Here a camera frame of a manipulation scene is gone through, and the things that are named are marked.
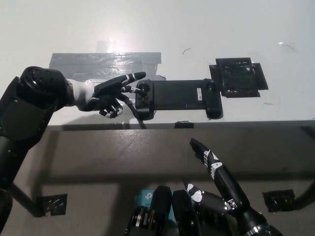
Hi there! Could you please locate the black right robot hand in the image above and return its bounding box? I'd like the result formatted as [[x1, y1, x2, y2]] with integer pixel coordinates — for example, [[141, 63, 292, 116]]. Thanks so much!
[[182, 137, 254, 220]]

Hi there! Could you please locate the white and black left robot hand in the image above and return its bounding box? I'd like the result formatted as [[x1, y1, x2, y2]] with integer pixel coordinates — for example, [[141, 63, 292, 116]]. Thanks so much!
[[66, 71, 147, 120]]

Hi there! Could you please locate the black game controller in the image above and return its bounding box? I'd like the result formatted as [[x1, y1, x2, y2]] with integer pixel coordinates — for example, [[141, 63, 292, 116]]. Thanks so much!
[[134, 78, 224, 121]]

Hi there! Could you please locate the small black tape strip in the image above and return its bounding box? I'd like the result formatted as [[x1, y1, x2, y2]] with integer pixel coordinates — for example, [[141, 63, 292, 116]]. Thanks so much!
[[174, 120, 194, 129]]

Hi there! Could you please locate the black table leg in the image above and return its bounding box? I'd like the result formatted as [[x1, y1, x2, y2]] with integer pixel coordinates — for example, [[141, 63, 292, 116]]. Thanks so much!
[[294, 178, 315, 211], [11, 183, 40, 217]]

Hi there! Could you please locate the black tape square patch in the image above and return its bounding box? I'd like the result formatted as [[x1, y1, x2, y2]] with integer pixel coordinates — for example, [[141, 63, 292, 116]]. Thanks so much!
[[208, 57, 269, 99]]

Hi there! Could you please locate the grey duct tape patch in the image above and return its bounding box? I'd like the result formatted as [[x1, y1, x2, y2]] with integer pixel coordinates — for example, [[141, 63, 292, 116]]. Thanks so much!
[[48, 51, 168, 82]]

